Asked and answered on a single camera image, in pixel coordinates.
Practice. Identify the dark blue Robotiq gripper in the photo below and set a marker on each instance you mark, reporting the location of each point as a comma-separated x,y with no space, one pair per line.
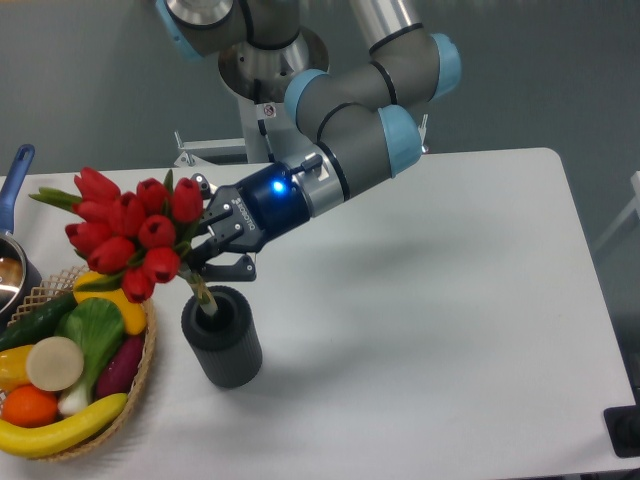
243,217

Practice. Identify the red tulip bouquet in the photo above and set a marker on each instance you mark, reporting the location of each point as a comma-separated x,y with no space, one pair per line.
134,240

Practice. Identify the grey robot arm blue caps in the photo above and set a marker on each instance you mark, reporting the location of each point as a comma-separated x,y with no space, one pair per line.
321,139

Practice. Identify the dark grey ribbed vase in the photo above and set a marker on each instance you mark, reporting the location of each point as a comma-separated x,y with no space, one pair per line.
226,345

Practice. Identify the yellow squash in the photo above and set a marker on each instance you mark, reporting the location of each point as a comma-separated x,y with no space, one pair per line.
134,317

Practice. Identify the green bok choy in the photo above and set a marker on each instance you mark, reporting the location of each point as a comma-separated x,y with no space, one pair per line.
96,326

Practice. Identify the purple sweet potato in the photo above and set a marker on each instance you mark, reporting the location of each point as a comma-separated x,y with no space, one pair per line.
118,375

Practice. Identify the dark green cucumber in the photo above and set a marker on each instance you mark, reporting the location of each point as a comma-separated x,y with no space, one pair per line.
37,324

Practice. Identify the beige round disc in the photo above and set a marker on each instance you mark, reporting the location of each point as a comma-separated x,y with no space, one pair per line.
54,364

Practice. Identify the woven wicker basket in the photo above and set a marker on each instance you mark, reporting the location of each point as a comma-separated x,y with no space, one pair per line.
58,284

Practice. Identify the yellow bell pepper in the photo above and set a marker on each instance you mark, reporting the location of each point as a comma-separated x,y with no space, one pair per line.
13,367

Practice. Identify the orange fruit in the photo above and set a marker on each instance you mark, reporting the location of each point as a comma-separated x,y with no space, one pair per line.
29,407

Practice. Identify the yellow banana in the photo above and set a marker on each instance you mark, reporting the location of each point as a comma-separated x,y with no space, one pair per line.
57,437

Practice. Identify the white furniture piece right edge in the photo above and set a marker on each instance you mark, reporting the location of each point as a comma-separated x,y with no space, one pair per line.
625,221

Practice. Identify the black device at table edge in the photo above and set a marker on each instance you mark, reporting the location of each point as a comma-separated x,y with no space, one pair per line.
623,429

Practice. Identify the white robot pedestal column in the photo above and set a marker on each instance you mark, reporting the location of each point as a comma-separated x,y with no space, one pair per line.
268,131

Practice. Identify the blue handled saucepan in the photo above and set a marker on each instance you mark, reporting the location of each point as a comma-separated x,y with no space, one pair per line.
18,275

